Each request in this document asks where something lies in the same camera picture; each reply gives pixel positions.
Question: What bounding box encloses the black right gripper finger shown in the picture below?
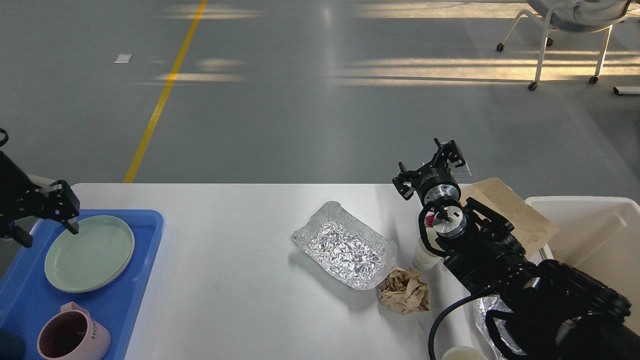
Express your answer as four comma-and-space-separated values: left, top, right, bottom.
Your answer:
430, 137, 466, 162
391, 161, 419, 201

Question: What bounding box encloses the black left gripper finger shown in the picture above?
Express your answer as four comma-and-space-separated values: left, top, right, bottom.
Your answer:
39, 180, 80, 235
8, 225, 34, 248

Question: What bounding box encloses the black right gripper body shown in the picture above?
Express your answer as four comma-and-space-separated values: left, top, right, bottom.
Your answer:
413, 167, 461, 205

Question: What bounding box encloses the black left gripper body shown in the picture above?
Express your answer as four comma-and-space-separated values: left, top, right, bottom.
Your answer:
0, 152, 51, 239

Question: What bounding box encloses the light green plate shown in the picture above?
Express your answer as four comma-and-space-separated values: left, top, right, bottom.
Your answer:
44, 215, 136, 293

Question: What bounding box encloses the brown paper bag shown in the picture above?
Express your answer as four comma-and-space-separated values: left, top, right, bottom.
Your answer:
461, 177, 559, 260

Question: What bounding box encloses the pink mug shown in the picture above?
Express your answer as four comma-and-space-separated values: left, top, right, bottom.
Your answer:
36, 301, 111, 360

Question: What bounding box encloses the teal mug yellow inside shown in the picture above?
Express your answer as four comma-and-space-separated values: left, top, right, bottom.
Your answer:
0, 329, 26, 360

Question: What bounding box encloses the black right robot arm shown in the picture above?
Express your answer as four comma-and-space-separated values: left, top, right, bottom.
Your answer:
392, 139, 640, 360

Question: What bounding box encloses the crumpled foil under arm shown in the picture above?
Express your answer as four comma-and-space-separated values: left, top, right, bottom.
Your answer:
474, 295, 526, 360

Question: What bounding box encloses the white leg with caster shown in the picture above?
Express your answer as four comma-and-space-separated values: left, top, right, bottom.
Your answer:
26, 174, 64, 198

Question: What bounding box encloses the blue plastic tray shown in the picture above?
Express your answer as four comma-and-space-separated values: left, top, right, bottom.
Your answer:
0, 209, 163, 360

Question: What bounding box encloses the white paper cup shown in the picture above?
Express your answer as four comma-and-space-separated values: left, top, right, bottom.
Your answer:
413, 238, 442, 271

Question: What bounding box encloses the aluminium foil tray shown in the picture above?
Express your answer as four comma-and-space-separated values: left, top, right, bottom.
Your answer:
290, 201, 398, 291

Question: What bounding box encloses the yellow plate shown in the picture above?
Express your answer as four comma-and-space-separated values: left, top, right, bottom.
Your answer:
72, 232, 135, 293

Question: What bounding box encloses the crumpled brown paper ball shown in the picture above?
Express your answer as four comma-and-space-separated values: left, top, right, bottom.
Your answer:
378, 266, 431, 315

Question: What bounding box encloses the white paper on floor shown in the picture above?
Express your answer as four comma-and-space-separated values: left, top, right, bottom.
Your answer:
113, 54, 133, 64

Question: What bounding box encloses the white cup bottom edge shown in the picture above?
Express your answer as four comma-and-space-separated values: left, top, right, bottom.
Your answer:
441, 346, 487, 360

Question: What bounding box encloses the white plastic bin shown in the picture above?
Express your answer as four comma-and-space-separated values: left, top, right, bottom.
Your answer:
526, 196, 640, 333

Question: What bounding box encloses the white chair on casters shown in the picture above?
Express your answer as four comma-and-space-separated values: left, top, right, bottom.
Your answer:
496, 0, 631, 91

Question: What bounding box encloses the white bar on floor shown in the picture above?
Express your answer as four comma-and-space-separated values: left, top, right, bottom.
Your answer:
612, 86, 640, 96

